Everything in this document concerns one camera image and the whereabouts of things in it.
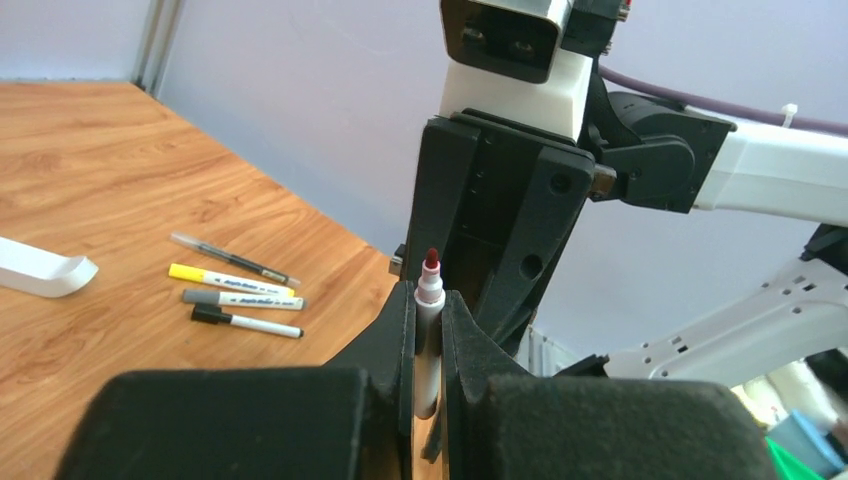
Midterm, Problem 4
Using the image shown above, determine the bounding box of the white marker grey tip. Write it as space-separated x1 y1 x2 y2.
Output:
181 289 307 311

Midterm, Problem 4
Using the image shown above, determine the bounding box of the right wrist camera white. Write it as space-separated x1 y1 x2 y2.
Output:
438 0 632 140

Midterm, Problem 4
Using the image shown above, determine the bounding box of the aluminium frame rail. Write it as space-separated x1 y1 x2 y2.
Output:
130 0 185 98

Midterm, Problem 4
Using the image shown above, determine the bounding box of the green plastic bin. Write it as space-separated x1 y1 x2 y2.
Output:
765 437 824 480

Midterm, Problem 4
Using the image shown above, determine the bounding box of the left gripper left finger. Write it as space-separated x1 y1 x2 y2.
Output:
56 281 415 479

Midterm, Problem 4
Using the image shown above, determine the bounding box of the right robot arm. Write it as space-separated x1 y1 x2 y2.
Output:
393 91 847 386

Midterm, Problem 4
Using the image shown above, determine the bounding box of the clothes rack metal white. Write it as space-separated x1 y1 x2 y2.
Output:
1 237 99 298

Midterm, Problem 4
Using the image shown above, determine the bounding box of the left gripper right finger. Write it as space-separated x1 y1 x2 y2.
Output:
442 292 777 479

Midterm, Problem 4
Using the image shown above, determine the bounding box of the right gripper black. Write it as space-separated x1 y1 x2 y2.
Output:
399 109 596 347

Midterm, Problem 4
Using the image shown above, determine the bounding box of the white marker teal tip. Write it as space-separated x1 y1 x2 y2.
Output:
227 315 304 339

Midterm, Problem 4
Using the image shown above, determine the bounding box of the black pen cap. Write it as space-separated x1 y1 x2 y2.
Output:
190 303 233 325

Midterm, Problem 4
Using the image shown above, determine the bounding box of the white marker yellow tip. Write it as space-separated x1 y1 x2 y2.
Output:
168 263 295 297

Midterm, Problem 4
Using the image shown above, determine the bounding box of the clear barrel gel pen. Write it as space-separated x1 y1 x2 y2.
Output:
170 232 301 288

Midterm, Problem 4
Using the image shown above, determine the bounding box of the white marker red tip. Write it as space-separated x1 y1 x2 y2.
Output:
413 247 446 420

